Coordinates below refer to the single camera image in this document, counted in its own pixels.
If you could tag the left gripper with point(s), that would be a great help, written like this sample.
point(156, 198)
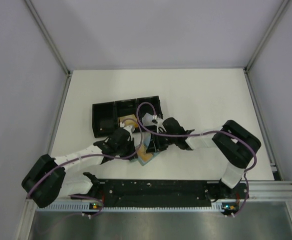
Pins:
point(132, 151)

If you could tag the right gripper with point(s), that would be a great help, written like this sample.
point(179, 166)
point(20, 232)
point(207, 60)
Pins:
point(155, 145)

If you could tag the green card holder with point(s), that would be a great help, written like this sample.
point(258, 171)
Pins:
point(146, 141)

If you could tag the black three-compartment tray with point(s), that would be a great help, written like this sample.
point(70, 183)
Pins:
point(106, 116)

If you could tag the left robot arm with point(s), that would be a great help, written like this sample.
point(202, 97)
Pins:
point(53, 178)

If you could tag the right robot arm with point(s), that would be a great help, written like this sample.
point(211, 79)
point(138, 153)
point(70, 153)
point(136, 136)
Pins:
point(238, 145)

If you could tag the gold credit cards stack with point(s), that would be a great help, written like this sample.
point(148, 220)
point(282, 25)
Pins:
point(128, 120)

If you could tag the white credit cards stack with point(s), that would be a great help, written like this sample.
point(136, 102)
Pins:
point(149, 120)

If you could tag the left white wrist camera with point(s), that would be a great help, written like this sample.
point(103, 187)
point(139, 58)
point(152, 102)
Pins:
point(128, 128)

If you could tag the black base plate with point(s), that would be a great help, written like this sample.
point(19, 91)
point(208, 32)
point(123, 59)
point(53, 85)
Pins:
point(120, 193)

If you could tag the white slotted cable duct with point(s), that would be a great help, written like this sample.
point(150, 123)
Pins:
point(87, 207)

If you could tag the aluminium frame rail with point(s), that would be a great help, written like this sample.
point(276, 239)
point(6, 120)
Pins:
point(270, 191)

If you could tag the right aluminium corner post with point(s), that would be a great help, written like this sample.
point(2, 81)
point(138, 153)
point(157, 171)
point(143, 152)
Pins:
point(283, 7)

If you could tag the aluminium corner post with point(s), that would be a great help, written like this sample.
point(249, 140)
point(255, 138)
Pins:
point(47, 36)
point(283, 7)

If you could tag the left aluminium corner post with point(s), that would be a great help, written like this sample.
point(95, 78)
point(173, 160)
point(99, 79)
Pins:
point(47, 36)

